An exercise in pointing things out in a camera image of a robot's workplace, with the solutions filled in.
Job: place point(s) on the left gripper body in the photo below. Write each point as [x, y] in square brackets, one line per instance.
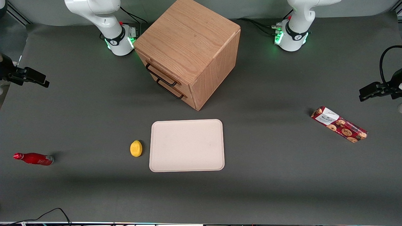
[396, 82]

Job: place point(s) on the red cookie package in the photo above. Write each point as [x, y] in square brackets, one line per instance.
[340, 125]

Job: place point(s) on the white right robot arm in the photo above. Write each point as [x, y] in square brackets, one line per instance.
[106, 18]

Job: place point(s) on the red bottle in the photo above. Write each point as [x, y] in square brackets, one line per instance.
[34, 158]

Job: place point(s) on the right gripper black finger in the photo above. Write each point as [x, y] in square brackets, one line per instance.
[31, 83]
[33, 74]

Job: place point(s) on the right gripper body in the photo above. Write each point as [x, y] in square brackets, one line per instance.
[6, 69]

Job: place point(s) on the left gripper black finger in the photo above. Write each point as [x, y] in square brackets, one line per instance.
[378, 94]
[372, 88]

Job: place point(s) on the aluminium frame profile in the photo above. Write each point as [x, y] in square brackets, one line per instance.
[397, 12]
[19, 15]

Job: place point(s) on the yellow lemon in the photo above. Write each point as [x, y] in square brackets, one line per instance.
[136, 148]

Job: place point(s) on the dark grey table cover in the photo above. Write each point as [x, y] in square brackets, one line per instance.
[267, 175]

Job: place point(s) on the beige rectangular tray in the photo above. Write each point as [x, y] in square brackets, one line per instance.
[187, 146]

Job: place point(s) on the wooden drawer cabinet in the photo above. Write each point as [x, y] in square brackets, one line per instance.
[191, 40]

